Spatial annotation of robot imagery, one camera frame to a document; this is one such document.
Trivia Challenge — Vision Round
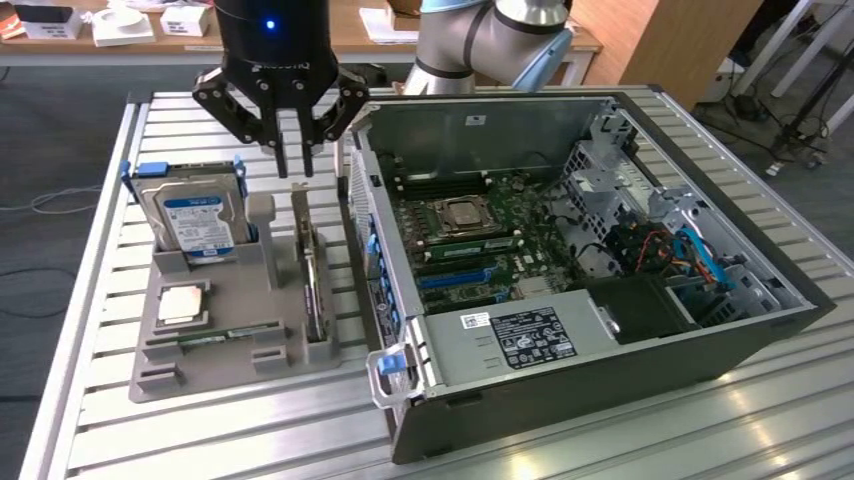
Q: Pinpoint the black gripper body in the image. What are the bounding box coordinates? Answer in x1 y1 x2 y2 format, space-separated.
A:
214 0 341 115

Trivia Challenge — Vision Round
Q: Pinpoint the graphics card with metal bracket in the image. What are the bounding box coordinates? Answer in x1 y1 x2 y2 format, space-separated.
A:
291 182 333 346

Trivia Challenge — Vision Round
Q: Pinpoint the wooden desk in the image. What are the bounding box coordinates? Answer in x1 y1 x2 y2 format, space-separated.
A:
0 0 229 69
330 0 606 86

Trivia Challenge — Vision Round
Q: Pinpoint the white labelled box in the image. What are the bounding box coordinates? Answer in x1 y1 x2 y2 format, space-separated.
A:
159 5 214 37

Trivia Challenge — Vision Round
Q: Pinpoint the stack of white papers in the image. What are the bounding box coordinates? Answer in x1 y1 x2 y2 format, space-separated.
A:
359 7 422 46

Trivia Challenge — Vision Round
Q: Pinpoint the hard disk in blue caddy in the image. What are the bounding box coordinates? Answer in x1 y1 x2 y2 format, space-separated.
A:
122 154 259 265

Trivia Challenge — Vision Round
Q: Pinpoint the white round-topped box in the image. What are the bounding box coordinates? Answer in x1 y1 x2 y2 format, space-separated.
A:
91 8 158 48

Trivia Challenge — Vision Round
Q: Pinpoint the CPU socket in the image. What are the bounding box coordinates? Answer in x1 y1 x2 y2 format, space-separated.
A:
431 195 499 240

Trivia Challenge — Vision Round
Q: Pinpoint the white box with black top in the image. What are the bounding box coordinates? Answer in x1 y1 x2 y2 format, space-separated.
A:
12 4 86 40

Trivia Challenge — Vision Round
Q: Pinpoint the green RAM stick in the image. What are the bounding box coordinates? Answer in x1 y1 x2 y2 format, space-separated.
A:
147 324 281 347
426 237 522 261

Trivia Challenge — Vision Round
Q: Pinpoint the grey parts rack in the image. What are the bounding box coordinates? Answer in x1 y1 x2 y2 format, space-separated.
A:
127 194 343 404

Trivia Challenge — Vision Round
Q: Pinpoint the silver CPU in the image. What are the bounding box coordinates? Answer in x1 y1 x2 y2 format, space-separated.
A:
156 286 206 325

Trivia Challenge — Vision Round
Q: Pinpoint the green motherboard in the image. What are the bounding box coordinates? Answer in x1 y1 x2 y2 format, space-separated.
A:
379 169 595 316

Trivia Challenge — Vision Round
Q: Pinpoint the metal disk bay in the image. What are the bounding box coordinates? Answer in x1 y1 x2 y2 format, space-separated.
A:
566 139 782 326

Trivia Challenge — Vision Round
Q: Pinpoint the wooden cabinet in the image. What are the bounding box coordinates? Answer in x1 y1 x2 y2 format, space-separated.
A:
570 0 766 109

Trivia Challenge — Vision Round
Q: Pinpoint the grey power supply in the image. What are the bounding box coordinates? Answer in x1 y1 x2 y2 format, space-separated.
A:
410 292 622 391

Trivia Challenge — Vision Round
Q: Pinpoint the white box on cabinet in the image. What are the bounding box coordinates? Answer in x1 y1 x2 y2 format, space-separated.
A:
713 57 749 104

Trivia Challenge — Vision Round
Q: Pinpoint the black fan shroud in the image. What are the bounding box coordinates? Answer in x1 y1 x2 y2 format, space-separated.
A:
586 277 702 346

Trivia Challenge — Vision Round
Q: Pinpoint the black wheeled stand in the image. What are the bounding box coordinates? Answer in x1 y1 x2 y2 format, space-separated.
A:
766 44 854 176

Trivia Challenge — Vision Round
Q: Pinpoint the black open PC case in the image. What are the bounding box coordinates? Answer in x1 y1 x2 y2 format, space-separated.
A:
333 89 840 466

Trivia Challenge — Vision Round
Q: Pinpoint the white floor cable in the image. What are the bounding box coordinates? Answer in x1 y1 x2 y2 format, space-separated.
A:
0 184 106 215

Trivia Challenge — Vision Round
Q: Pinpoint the blue wire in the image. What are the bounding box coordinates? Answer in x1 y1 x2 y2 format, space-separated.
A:
673 227 736 291

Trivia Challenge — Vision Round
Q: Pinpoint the white table frame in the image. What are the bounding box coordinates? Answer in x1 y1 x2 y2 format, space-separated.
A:
730 0 854 131

